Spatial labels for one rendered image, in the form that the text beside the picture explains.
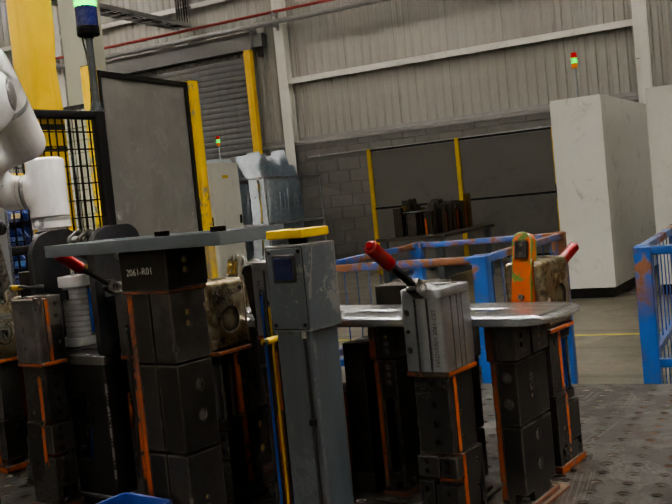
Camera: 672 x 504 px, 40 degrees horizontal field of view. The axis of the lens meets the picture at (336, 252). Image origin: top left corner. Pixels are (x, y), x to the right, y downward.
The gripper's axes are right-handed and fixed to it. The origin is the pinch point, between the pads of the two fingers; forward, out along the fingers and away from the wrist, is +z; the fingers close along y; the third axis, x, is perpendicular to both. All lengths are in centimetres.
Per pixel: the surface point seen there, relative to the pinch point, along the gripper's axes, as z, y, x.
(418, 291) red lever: -2, -23, -106
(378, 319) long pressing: 4, -10, -91
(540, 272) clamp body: 0, 13, -109
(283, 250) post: -10, -37, -96
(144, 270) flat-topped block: -8, -38, -70
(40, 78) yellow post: -61, 45, 58
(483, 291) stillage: 22, 173, -16
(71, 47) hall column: -196, 473, 565
